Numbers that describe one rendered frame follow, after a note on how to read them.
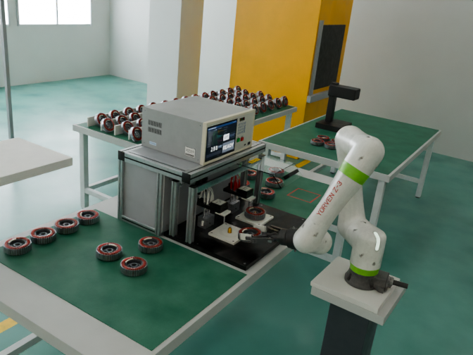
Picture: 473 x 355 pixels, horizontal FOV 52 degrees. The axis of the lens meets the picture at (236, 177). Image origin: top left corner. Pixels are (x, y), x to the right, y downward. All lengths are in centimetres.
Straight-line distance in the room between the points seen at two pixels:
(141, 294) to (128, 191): 65
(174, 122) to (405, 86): 543
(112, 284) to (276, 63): 441
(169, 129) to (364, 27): 549
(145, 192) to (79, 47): 769
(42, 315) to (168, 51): 478
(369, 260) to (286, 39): 417
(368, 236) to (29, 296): 134
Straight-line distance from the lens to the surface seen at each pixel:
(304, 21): 585
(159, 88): 646
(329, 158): 381
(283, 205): 285
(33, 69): 937
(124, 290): 202
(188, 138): 229
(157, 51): 643
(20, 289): 208
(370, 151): 191
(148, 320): 187
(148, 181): 235
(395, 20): 742
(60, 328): 186
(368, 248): 208
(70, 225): 243
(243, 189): 255
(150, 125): 243
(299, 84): 591
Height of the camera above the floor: 190
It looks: 21 degrees down
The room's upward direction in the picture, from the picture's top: 6 degrees clockwise
